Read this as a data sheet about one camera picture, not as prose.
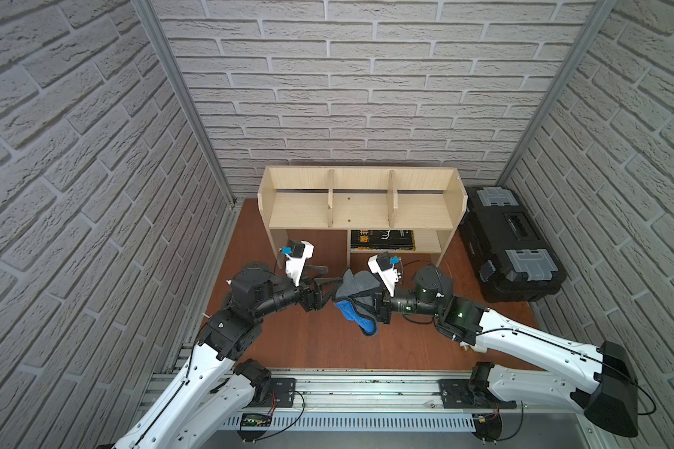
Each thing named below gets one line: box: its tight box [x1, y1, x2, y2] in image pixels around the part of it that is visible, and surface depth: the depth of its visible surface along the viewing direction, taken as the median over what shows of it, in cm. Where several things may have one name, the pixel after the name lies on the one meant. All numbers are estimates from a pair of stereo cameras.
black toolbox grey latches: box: [458, 186, 567, 304], surface depth 87 cm
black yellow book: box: [350, 229, 416, 251], surface depth 91 cm
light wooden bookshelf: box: [257, 166, 469, 269], surface depth 85 cm
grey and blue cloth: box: [332, 268, 382, 337], surface depth 62 cm
